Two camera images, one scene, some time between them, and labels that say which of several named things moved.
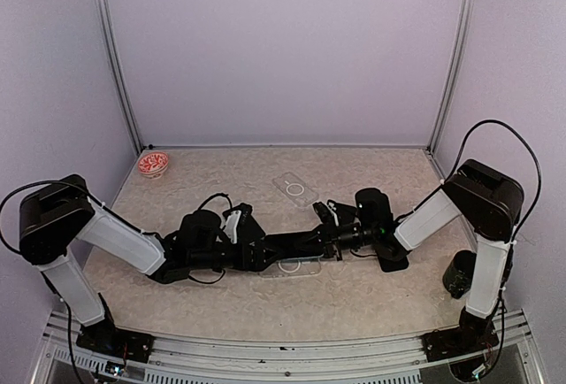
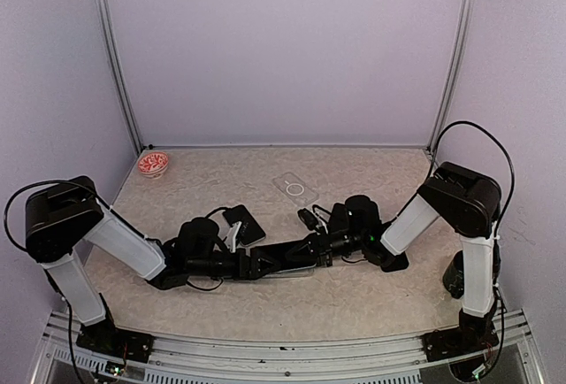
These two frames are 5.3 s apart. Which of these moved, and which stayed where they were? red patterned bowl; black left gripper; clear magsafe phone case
Moved: black left gripper
Stayed: red patterned bowl; clear magsafe phone case
